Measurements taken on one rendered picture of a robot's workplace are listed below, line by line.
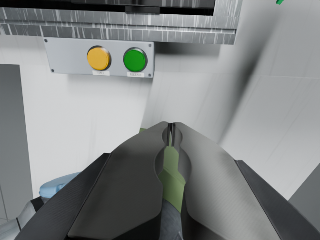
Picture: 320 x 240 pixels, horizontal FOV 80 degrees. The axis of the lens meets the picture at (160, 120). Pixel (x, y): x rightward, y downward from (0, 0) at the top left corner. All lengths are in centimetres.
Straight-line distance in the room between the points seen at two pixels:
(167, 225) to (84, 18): 43
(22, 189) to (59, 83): 202
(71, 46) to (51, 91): 21
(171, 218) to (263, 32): 46
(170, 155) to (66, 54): 31
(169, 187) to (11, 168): 203
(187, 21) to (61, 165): 58
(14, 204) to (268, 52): 268
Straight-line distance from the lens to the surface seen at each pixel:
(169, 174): 44
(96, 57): 40
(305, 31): 57
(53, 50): 44
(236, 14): 40
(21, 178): 241
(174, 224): 46
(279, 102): 60
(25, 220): 36
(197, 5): 37
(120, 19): 39
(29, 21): 46
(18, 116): 194
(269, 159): 70
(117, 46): 40
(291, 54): 57
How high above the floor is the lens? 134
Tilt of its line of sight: 62 degrees down
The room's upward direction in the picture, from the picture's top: 175 degrees counter-clockwise
